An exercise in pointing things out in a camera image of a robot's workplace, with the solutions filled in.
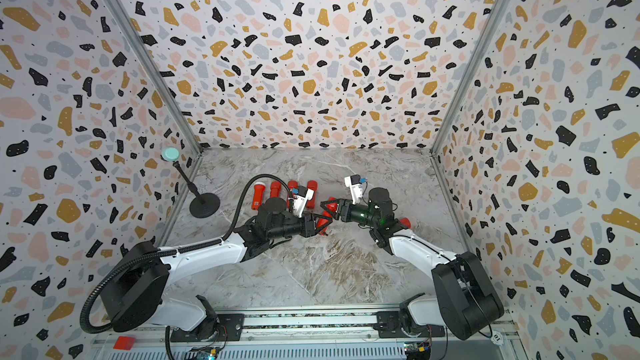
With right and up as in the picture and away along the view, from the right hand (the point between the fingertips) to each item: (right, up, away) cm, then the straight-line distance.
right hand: (329, 207), depth 79 cm
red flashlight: (+1, 0, -1) cm, 2 cm away
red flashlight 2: (-8, +5, +28) cm, 29 cm away
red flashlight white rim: (-30, +1, +24) cm, 39 cm away
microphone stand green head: (-51, -2, +22) cm, 55 cm away
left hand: (+2, -4, -3) cm, 5 cm away
